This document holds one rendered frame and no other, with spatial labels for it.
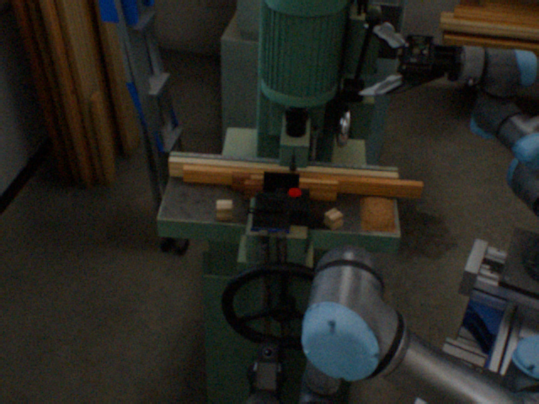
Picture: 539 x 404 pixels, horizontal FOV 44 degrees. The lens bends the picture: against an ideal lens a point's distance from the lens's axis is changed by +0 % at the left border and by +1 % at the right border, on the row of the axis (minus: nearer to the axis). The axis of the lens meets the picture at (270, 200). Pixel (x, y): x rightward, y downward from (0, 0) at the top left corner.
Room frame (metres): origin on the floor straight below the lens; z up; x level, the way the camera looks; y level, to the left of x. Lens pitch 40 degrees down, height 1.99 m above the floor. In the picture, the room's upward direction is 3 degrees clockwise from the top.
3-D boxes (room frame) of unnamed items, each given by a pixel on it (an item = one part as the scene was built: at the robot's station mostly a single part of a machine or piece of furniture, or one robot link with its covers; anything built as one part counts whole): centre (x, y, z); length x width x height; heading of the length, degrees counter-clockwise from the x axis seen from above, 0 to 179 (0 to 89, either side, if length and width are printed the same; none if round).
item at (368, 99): (1.54, -0.22, 1.02); 0.09 x 0.07 x 0.12; 88
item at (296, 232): (1.17, -0.02, 0.92); 0.15 x 0.13 x 0.09; 88
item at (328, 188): (1.32, -0.06, 0.93); 0.22 x 0.01 x 0.06; 88
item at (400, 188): (1.36, -0.08, 0.92); 0.62 x 0.02 x 0.04; 88
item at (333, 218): (1.22, -0.16, 0.92); 0.03 x 0.03 x 0.03; 41
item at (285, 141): (1.38, -0.06, 1.03); 0.14 x 0.07 x 0.09; 178
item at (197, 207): (1.26, -0.02, 0.87); 0.61 x 0.30 x 0.06; 88
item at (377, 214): (1.27, -0.27, 0.91); 0.12 x 0.09 x 0.03; 178
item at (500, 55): (1.24, -0.47, 1.33); 0.11 x 0.08 x 0.09; 87
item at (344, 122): (1.49, -0.19, 1.02); 0.12 x 0.03 x 0.12; 178
